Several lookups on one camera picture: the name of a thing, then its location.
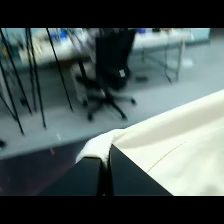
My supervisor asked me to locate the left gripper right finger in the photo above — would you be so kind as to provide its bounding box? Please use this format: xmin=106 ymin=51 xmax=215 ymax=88
xmin=107 ymin=143 xmax=173 ymax=197

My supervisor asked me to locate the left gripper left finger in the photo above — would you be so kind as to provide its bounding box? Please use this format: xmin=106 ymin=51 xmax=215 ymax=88
xmin=39 ymin=156 xmax=103 ymax=197

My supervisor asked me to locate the cream shirt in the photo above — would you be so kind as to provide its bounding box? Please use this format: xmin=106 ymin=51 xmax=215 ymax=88
xmin=75 ymin=89 xmax=224 ymax=197

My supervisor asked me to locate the black tripod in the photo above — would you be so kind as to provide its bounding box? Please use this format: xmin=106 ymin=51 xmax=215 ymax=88
xmin=0 ymin=27 xmax=75 ymax=136

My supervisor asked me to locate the black office chair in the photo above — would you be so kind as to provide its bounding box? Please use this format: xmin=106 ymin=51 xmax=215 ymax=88
xmin=75 ymin=27 xmax=138 ymax=122

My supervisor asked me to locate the white desk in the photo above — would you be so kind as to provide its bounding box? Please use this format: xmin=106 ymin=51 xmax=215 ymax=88
xmin=131 ymin=27 xmax=212 ymax=84

